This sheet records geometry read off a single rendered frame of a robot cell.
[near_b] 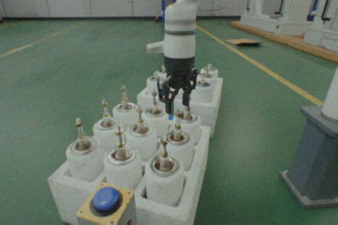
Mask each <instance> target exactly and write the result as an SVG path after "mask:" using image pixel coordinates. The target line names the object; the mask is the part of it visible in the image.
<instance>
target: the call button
mask: <svg viewBox="0 0 338 225"><path fill-rule="evenodd" d="M118 198H119V195H118V191H117V190H116V188H113V187H110V186H108V187H103V188H101V189H99V190H98V191H97V192H96V193H95V194H94V197H93V203H94V206H95V207H96V208H97V209H99V210H109V209H110V208H112V207H113V206H114V205H115V204H116V203H117V201H118Z"/></svg>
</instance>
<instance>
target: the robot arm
mask: <svg viewBox="0 0 338 225"><path fill-rule="evenodd" d="M199 2H200V0H176V3H174V4H172V5H170V6H168V7H167V8H166V11H165V36H164V41H161V42H157V43H153V44H148V45H147V53H164V68H165V69H166V71H167V74H166V78H165V79H164V80H160V79H158V80H157V82H156V83H157V88H158V97H159V101H161V102H162V103H165V110H166V114H167V115H171V116H172V115H174V98H175V97H176V96H177V95H178V91H179V90H180V89H181V88H182V90H183V92H184V93H182V104H183V105H184V106H187V107H188V106H189V103H190V98H191V93H192V90H195V89H196V82H197V75H198V69H194V64H195V47H196V41H195V26H196V12H197V9H198V7H199ZM191 81H193V85H191ZM170 87H171V88H173V89H174V91H171V90H170ZM170 93H171V98H169V95H170ZM163 96H164V97H163ZM320 114H321V115H322V117H324V118H326V120H328V121H332V122H333V123H337V124H338V66H337V69H336V71H335V75H334V77H333V79H332V83H331V85H330V87H329V90H328V93H327V96H326V98H325V101H324V103H323V106H322V109H321V112H320Z"/></svg>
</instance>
